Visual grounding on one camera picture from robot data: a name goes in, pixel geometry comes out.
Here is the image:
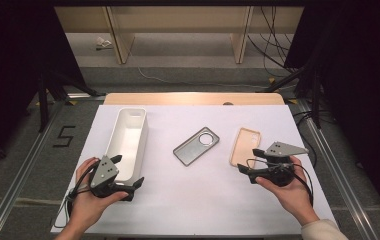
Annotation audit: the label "white table cover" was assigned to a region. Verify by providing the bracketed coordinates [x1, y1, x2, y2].
[50, 104, 338, 236]

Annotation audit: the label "beige phone case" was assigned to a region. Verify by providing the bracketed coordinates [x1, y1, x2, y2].
[228, 127, 262, 168]

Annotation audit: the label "crumpled white paper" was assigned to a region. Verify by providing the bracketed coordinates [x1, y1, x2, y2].
[94, 36, 114, 51]

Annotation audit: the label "person's left hand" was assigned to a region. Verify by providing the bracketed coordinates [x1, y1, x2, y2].
[68, 157, 130, 231]

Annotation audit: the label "black curtain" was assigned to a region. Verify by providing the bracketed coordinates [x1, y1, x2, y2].
[283, 0, 380, 229]
[0, 0, 88, 176]

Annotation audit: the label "black floor cables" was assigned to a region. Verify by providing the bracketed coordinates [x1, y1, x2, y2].
[246, 6, 300, 78]

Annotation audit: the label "black tripod stand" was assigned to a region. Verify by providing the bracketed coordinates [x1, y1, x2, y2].
[37, 70, 107, 133]
[263, 61, 323, 130]

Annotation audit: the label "person's right hand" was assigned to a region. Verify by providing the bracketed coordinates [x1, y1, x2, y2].
[255, 155, 321, 226]

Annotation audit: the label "aluminium floor rail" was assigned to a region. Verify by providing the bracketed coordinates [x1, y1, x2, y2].
[0, 99, 66, 240]
[294, 99, 380, 240]

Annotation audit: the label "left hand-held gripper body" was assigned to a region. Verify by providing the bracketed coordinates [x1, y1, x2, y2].
[88, 154, 123, 200]

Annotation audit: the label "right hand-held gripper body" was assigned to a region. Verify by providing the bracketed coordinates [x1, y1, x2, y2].
[249, 141, 310, 188]

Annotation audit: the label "wooden shelf unit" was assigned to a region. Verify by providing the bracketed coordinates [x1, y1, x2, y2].
[53, 5, 305, 65]

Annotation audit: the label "white storage box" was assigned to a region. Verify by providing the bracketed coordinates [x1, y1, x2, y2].
[104, 107, 149, 187]

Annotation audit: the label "grey phone case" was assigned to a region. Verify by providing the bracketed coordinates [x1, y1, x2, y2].
[172, 126, 221, 167]

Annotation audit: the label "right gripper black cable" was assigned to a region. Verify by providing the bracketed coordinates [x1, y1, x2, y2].
[245, 157, 315, 206]

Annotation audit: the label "wooden table edge strip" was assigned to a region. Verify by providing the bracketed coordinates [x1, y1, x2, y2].
[103, 92, 286, 106]

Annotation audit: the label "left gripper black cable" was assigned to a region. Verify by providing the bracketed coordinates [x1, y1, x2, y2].
[52, 159, 101, 230]

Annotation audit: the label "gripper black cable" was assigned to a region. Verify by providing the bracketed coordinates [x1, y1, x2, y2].
[245, 157, 315, 206]
[52, 159, 101, 230]

